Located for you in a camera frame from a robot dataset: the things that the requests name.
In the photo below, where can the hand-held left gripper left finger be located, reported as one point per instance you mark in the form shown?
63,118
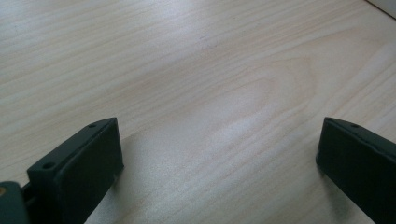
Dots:
77,174

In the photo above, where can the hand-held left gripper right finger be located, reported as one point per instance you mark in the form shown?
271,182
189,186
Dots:
358,168

